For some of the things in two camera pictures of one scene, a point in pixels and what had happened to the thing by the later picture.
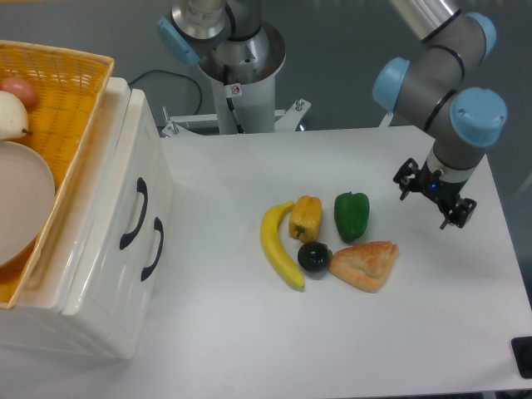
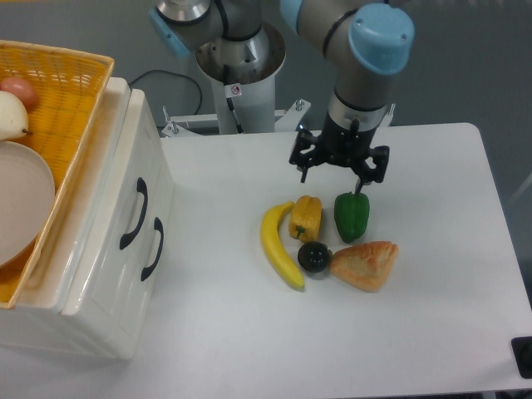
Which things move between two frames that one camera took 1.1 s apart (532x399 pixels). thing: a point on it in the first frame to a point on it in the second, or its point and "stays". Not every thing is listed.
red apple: [22, 89] stays
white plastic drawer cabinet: [98, 270] stays
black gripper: [410, 178] to [343, 145]
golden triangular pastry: [366, 265] stays
